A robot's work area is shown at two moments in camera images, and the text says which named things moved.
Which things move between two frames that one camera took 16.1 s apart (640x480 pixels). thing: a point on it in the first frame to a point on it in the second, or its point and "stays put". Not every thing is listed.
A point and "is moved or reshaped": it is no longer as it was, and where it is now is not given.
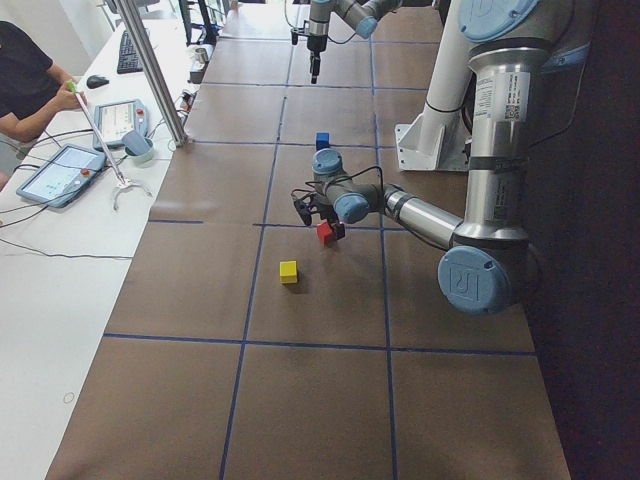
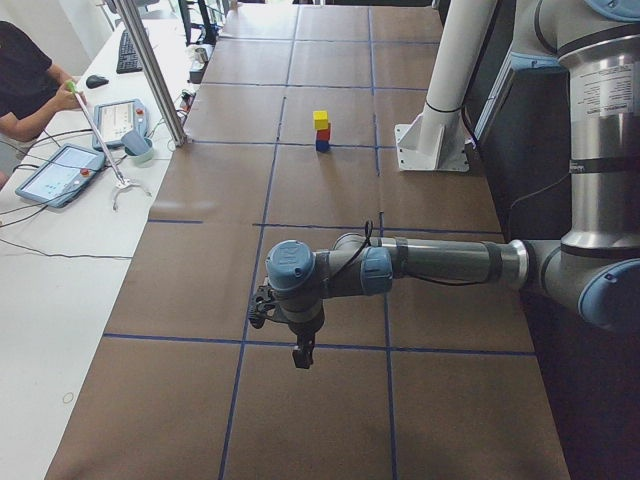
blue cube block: [322, 140] stays put
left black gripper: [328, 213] to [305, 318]
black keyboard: [128, 59] stays put
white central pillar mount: [436, 140] stays put
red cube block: [325, 233] to [323, 134]
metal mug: [202, 54] stays put
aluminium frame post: [153, 71] stays put
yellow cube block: [288, 271] is moved or reshaped
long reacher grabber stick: [72, 85] stays put
